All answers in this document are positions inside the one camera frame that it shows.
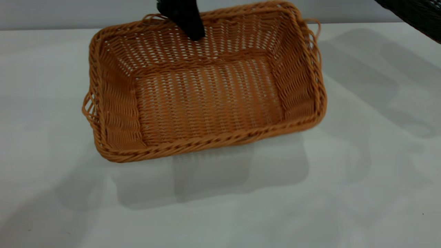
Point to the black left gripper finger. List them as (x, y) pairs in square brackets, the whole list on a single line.
[(186, 17)]

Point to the light brown wicker basket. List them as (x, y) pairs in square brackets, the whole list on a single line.
[(206, 100)]

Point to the dark brown wicker basket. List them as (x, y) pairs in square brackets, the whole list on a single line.
[(418, 13)]

